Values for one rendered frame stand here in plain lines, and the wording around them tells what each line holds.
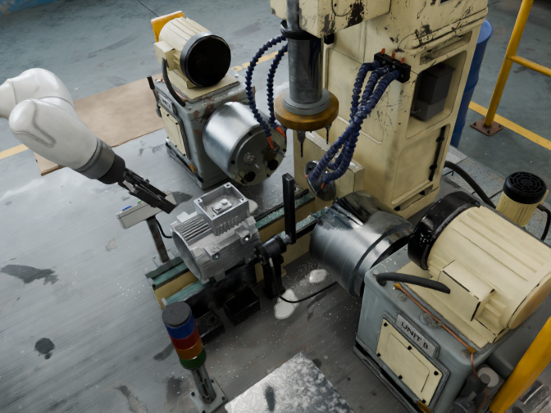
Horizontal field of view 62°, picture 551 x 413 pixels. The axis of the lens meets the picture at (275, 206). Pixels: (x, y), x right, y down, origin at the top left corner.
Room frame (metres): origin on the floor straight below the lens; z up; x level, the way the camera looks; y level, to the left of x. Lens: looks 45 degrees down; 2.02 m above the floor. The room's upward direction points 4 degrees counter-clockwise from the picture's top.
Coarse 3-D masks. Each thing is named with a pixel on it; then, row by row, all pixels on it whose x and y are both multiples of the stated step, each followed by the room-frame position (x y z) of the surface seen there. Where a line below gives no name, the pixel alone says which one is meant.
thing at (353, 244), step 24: (360, 192) 0.90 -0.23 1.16; (312, 216) 0.91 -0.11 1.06; (336, 216) 0.82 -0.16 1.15; (360, 216) 0.80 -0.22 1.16; (384, 216) 0.80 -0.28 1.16; (312, 240) 0.81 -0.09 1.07; (336, 240) 0.76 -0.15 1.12; (360, 240) 0.74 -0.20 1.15; (384, 240) 0.73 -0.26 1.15; (408, 240) 0.75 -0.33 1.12; (336, 264) 0.73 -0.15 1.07; (360, 264) 0.69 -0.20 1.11; (360, 288) 0.66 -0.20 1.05
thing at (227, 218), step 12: (216, 192) 0.97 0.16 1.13; (228, 192) 0.97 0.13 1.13; (204, 204) 0.94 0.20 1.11; (216, 204) 0.92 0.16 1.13; (228, 204) 0.92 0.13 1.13; (240, 204) 0.90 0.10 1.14; (204, 216) 0.88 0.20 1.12; (216, 216) 0.86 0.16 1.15; (228, 216) 0.87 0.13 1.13; (240, 216) 0.89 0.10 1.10; (216, 228) 0.85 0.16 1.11; (228, 228) 0.87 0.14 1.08
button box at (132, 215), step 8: (168, 192) 1.04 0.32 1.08; (168, 200) 1.02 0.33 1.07; (128, 208) 0.99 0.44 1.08; (136, 208) 0.98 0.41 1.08; (144, 208) 0.99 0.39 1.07; (152, 208) 0.99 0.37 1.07; (120, 216) 0.95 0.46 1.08; (128, 216) 0.96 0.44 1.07; (136, 216) 0.96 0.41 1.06; (144, 216) 0.97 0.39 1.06; (128, 224) 0.94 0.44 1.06
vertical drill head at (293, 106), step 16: (288, 0) 1.07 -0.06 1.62; (288, 16) 1.07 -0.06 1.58; (288, 48) 1.08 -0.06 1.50; (304, 48) 1.04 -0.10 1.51; (320, 48) 1.05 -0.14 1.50; (304, 64) 1.04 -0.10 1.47; (320, 64) 1.06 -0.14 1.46; (304, 80) 1.04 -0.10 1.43; (320, 80) 1.06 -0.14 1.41; (288, 96) 1.09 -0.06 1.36; (304, 96) 1.04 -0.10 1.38; (320, 96) 1.06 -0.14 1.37; (288, 112) 1.04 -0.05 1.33; (304, 112) 1.02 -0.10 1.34; (320, 112) 1.03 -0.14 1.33; (336, 112) 1.04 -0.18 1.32; (304, 128) 1.00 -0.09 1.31; (320, 128) 1.00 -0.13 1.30
